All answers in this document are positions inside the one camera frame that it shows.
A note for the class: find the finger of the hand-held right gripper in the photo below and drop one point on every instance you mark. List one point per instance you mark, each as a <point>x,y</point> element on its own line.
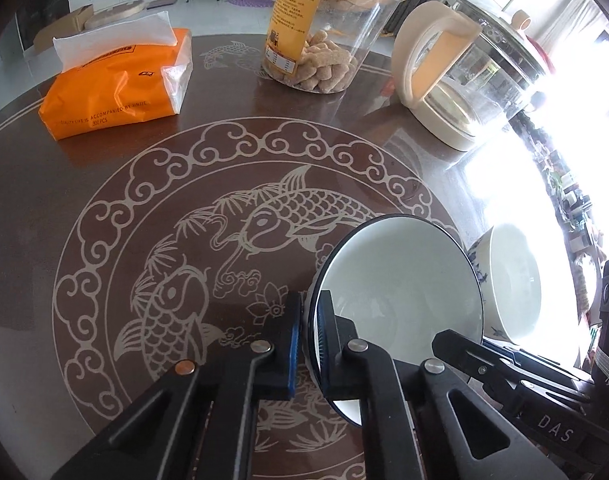
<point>464,355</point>
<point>549,367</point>

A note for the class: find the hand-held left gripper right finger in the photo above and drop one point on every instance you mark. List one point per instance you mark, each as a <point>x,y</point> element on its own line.
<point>325,342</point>

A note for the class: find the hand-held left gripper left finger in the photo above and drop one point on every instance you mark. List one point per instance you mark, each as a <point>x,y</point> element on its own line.
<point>292,360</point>

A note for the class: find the white bowl blue pattern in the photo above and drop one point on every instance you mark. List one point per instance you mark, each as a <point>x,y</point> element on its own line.
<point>514,280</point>

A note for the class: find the white ribbed bowl dark rim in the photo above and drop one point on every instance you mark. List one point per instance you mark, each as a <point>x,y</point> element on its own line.
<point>399,280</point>

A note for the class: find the clear plastic snack jar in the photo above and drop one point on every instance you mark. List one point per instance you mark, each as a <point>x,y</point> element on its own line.
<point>334,35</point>

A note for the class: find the orange tissue pack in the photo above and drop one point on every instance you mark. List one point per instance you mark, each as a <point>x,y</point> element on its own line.
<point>109,95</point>

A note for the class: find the purple floor mat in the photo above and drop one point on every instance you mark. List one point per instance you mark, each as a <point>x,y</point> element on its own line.
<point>252,0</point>

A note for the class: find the small dark floor pad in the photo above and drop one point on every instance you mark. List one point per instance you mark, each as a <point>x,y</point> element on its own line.
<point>162,3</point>

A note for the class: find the round wooden-top stool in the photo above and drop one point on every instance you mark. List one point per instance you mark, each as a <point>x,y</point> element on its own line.
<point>114,10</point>

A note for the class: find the cardboard box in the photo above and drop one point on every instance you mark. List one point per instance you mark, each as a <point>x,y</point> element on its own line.
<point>67,22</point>

